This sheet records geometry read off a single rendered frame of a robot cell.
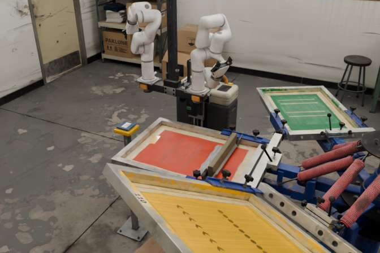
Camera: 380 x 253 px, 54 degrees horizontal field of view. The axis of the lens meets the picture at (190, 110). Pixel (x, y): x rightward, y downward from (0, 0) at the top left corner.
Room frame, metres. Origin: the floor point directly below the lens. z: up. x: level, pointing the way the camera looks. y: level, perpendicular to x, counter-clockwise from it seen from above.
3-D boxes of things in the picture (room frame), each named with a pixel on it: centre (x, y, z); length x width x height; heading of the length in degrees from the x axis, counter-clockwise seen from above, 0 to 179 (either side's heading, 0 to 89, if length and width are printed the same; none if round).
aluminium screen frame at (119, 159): (1.95, -0.01, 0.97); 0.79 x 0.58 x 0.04; 64
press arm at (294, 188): (1.76, -0.40, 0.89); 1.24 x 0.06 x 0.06; 64
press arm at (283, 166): (1.71, -0.52, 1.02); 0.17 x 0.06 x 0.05; 64
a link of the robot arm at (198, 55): (2.54, -0.07, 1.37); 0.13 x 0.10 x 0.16; 132
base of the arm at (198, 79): (2.55, -0.07, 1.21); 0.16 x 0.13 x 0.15; 152
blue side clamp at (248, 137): (2.10, -0.35, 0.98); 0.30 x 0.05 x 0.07; 64
